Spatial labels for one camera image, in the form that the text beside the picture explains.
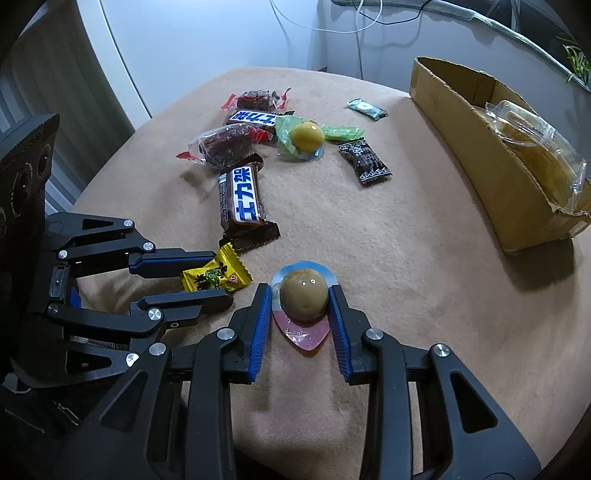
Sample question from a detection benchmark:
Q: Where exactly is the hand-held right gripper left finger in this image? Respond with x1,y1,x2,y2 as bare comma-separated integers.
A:
60,282,273,480

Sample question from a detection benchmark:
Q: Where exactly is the potted spider plant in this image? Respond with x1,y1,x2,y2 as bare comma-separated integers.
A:
556,36,591,85

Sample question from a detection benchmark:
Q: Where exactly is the jelly cup pink lid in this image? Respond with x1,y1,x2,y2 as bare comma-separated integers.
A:
271,261,338,352

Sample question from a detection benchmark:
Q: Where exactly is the black patterned candy packet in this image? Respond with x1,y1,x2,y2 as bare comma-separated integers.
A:
337,141,393,186

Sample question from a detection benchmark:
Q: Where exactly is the black cable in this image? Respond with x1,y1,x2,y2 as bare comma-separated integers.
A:
353,0,446,78

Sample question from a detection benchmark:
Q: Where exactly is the small teal candy packet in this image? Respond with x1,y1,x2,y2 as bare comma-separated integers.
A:
347,98,387,121

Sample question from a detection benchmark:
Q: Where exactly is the brown chocolate bar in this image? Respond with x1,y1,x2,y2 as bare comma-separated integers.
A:
225,108,296,129
217,153,281,252

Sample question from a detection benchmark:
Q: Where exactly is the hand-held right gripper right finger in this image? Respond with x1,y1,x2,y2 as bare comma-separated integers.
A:
327,284,543,480

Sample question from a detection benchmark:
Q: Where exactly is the dark dried fruit packet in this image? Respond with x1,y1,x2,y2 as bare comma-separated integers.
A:
176,124,278,167
221,87,293,112

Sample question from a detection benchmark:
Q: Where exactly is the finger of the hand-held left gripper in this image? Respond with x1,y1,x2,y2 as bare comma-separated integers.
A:
44,290,235,385
43,211,219,281

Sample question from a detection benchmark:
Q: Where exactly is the yellow candy packet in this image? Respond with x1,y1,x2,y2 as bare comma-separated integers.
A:
180,244,254,294

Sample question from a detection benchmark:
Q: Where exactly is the white cabinet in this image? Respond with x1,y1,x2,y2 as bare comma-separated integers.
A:
0,0,154,217

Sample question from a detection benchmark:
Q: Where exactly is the beige blanket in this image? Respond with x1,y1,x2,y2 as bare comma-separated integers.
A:
69,67,591,480

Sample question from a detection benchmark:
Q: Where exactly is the clear plastic pastry package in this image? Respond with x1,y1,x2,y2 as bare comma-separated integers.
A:
485,99,587,208

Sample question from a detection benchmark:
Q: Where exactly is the grey window sill mat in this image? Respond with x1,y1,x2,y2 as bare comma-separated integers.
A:
332,0,591,93

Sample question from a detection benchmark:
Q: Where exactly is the cardboard box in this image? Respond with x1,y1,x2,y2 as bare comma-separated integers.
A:
410,56,591,254

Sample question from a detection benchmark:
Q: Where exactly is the white cable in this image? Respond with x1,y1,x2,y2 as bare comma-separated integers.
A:
270,0,386,35

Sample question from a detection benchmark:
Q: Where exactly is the jelly cup green lid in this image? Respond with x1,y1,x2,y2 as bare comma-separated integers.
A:
276,115,365,161

